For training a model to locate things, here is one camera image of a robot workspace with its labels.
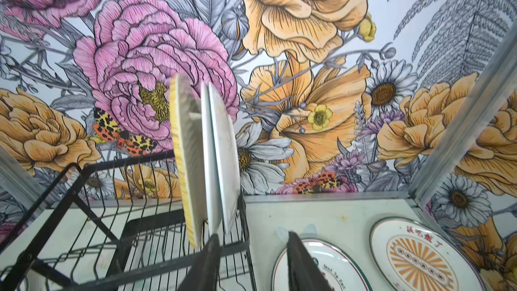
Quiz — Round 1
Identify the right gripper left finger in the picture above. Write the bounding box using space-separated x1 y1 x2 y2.
177 234 222 291

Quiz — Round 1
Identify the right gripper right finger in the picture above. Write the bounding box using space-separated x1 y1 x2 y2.
287 231 332 291

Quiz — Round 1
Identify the white plate red ring pattern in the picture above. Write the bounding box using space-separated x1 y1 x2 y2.
271 238 372 290

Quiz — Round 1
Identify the white plate with chinese characters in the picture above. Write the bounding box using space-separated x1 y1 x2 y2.
208 84 241 234

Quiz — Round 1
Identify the yellow woven square plate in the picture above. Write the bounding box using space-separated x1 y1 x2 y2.
169 75 207 249

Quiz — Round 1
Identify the white plate green red rim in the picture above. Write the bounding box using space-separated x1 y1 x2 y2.
201 84 223 234

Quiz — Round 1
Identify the orange sunburst plate right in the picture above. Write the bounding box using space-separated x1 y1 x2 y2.
370 217 487 290

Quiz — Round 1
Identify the black wire dish rack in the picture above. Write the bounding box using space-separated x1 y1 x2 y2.
1 152 257 290

